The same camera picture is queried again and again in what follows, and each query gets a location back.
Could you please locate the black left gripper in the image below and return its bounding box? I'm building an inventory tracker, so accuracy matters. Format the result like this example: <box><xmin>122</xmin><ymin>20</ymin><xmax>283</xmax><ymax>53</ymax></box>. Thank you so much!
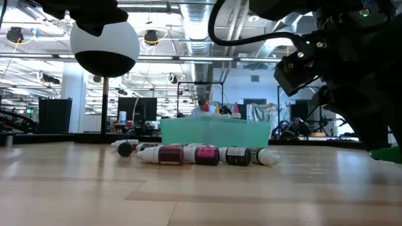
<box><xmin>40</xmin><ymin>0</ymin><xmax>129</xmax><ymax>37</ymax></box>

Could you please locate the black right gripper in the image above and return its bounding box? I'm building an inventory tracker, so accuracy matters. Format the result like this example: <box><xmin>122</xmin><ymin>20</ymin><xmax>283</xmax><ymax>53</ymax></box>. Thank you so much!
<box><xmin>313</xmin><ymin>15</ymin><xmax>402</xmax><ymax>151</ymax></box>

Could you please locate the large green Chefmaster coloring bottle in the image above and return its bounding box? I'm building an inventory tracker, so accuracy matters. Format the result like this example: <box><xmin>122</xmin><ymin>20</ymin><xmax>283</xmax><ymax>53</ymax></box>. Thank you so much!
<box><xmin>368</xmin><ymin>145</ymin><xmax>402</xmax><ymax>164</ymax></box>

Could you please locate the small maroon food coloring bottle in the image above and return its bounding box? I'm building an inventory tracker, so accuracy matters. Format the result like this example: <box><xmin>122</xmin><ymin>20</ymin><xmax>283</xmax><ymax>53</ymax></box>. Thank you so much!
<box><xmin>137</xmin><ymin>145</ymin><xmax>185</xmax><ymax>166</ymax></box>

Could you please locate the small pink-label food coloring bottle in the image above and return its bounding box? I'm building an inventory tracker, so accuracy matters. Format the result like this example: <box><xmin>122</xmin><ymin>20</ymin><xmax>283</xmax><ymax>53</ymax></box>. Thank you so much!
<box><xmin>183</xmin><ymin>146</ymin><xmax>220</xmax><ymax>166</ymax></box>

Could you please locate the white globe table lamp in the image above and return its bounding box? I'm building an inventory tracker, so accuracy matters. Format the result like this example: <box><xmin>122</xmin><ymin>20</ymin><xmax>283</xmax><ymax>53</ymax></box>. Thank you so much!
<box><xmin>69</xmin><ymin>18</ymin><xmax>141</xmax><ymax>144</ymax></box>

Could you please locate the black ceiling device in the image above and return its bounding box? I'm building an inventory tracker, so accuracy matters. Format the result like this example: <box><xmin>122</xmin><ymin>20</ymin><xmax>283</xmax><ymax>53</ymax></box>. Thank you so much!
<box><xmin>143</xmin><ymin>29</ymin><xmax>160</xmax><ymax>45</ymax></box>
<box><xmin>6</xmin><ymin>26</ymin><xmax>24</xmax><ymax>44</ymax></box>

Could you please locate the black background equipment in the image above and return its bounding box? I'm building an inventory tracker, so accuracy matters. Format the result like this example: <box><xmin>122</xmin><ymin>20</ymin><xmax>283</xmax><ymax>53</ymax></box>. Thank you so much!
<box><xmin>271</xmin><ymin>116</ymin><xmax>345</xmax><ymax>139</ymax></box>

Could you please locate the black cabinet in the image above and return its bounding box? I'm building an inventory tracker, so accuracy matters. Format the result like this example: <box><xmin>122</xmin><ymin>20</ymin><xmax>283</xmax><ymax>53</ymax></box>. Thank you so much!
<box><xmin>38</xmin><ymin>97</ymin><xmax>73</xmax><ymax>134</ymax></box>

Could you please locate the black computer monitor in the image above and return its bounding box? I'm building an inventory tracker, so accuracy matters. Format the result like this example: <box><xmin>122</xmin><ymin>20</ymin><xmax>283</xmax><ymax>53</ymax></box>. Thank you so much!
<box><xmin>117</xmin><ymin>97</ymin><xmax>158</xmax><ymax>122</ymax></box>

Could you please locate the long ceiling light strip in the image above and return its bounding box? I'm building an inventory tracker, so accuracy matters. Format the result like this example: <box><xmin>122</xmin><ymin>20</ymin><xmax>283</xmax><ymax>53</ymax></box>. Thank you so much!
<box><xmin>238</xmin><ymin>57</ymin><xmax>283</xmax><ymax>63</ymax></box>
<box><xmin>0</xmin><ymin>53</ymin><xmax>235</xmax><ymax>62</ymax></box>

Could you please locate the grey cloth cover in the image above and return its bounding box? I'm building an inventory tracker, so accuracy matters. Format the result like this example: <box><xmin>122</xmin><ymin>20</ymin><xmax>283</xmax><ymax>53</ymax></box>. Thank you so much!
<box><xmin>246</xmin><ymin>103</ymin><xmax>277</xmax><ymax>125</ymax></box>

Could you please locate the large ceiling light panel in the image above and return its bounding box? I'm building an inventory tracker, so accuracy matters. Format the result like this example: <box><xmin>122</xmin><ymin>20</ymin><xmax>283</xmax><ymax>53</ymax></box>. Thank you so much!
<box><xmin>265</xmin><ymin>37</ymin><xmax>295</xmax><ymax>48</ymax></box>

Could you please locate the person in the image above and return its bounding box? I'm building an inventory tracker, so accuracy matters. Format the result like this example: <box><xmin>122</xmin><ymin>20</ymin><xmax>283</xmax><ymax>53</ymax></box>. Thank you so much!
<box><xmin>191</xmin><ymin>97</ymin><xmax>210</xmax><ymax>117</ymax></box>

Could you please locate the translucent green plastic bin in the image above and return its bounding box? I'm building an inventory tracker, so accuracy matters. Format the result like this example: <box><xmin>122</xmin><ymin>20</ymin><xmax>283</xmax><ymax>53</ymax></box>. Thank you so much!
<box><xmin>159</xmin><ymin>116</ymin><xmax>271</xmax><ymax>149</ymax></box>

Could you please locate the black hanging cable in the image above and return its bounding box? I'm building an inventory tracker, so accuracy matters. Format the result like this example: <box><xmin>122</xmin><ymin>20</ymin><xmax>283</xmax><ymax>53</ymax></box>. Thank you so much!
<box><xmin>0</xmin><ymin>0</ymin><xmax>8</xmax><ymax>31</ymax></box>

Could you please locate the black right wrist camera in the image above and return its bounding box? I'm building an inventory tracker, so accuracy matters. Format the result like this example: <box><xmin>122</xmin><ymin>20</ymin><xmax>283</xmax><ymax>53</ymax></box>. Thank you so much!
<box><xmin>273</xmin><ymin>50</ymin><xmax>327</xmax><ymax>97</ymax></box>

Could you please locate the silver ventilation duct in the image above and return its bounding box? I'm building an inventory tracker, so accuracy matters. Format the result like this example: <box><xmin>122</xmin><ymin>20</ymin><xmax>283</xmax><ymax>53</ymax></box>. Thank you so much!
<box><xmin>179</xmin><ymin>2</ymin><xmax>218</xmax><ymax>99</ymax></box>

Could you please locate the silver diagonal duct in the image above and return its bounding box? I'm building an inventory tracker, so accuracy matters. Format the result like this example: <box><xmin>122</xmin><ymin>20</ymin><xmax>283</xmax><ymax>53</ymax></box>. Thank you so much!
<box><xmin>256</xmin><ymin>12</ymin><xmax>302</xmax><ymax>59</ymax></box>

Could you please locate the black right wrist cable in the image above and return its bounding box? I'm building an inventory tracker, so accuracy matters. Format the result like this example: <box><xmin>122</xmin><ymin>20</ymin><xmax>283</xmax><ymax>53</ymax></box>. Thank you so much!
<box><xmin>208</xmin><ymin>0</ymin><xmax>304</xmax><ymax>48</ymax></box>

